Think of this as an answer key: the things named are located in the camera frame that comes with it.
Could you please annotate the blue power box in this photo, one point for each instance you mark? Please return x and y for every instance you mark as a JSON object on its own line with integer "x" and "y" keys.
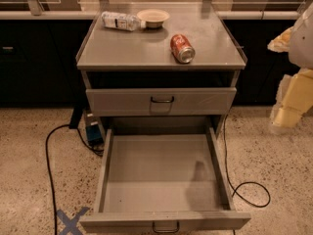
{"x": 92, "y": 129}

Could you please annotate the clear plastic water bottle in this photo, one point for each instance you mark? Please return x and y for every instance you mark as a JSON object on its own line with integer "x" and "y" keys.
{"x": 122, "y": 21}

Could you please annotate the grey top drawer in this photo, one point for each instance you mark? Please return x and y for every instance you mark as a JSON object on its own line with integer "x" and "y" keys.
{"x": 160, "y": 101}

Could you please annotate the grey drawer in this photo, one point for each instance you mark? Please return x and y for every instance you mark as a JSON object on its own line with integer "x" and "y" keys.
{"x": 160, "y": 101}
{"x": 162, "y": 184}

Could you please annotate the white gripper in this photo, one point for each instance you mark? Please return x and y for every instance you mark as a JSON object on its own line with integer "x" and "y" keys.
{"x": 302, "y": 46}

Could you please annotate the blue tape cross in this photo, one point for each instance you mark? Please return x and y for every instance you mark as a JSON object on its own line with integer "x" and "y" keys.
{"x": 70, "y": 224}

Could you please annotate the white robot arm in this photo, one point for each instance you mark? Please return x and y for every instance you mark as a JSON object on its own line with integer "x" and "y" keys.
{"x": 301, "y": 43}

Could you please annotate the red soda can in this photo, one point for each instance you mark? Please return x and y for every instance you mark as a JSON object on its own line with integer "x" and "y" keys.
{"x": 182, "y": 49}

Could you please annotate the dark counter with cabinets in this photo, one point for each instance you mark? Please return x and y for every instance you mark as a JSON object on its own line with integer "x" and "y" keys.
{"x": 37, "y": 62}

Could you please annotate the beige paper bowl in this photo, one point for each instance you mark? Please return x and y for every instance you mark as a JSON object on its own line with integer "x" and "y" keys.
{"x": 154, "y": 18}

